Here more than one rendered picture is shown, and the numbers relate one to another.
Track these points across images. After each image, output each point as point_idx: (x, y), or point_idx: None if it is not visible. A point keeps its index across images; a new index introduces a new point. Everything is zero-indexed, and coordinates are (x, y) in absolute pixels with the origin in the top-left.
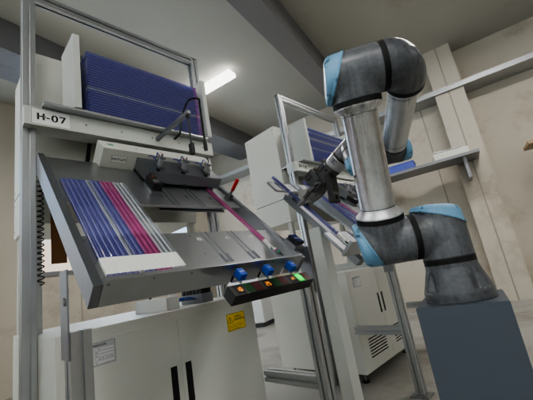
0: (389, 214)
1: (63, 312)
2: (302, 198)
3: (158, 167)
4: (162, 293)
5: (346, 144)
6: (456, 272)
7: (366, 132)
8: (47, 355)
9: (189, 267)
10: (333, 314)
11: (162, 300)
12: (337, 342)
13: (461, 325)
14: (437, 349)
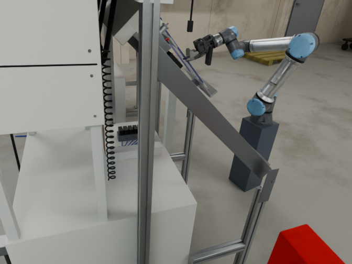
0: (273, 99)
1: (268, 185)
2: (193, 58)
3: (163, 36)
4: None
5: (233, 35)
6: (271, 116)
7: (293, 72)
8: (177, 216)
9: None
10: (172, 120)
11: (157, 149)
12: (170, 133)
13: (268, 132)
14: (261, 140)
